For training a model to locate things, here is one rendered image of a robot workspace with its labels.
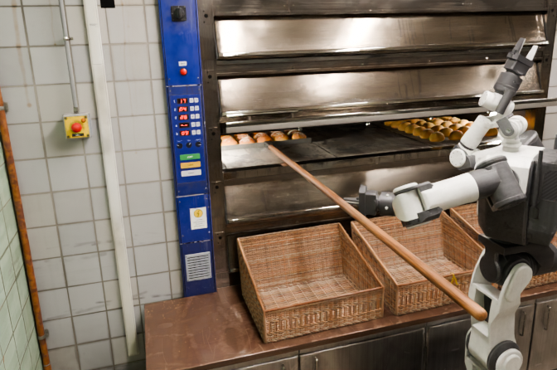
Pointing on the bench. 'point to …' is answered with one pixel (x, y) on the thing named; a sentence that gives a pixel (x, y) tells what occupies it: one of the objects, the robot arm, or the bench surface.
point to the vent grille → (198, 266)
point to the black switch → (178, 13)
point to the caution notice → (198, 218)
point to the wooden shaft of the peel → (392, 244)
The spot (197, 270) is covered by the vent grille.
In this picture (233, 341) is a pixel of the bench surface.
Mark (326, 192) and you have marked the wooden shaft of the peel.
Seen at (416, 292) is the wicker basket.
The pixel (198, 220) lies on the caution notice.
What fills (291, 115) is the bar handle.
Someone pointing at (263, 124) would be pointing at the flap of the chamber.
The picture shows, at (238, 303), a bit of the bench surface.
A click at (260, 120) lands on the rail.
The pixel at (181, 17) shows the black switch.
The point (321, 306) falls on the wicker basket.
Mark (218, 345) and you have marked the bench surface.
